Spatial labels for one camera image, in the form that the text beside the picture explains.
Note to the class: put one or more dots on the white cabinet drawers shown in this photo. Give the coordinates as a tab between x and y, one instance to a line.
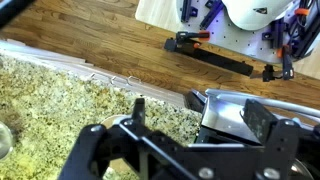
83	68

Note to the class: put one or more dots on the small steel bowl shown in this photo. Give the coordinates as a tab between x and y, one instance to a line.
4	141

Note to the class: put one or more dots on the white perforated mounting plate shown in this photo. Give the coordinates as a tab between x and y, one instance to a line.
233	36

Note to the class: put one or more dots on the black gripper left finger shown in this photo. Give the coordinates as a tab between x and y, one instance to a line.
90	143

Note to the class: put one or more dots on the pale plywood base board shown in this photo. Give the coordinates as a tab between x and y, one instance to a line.
156	13

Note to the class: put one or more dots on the round wooden trivet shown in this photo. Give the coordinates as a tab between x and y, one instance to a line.
111	120

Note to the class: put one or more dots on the black orange bar clamp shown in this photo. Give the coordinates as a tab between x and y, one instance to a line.
216	60
286	68

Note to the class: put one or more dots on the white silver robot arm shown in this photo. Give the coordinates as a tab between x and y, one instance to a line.
253	13

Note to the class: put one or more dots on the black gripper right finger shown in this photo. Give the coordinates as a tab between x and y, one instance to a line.
280	146

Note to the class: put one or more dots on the black mounting bracket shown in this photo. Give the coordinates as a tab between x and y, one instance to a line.
211	15
187	10
275	33

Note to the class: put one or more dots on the stainless steel gas stove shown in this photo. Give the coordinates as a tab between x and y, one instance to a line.
226	116

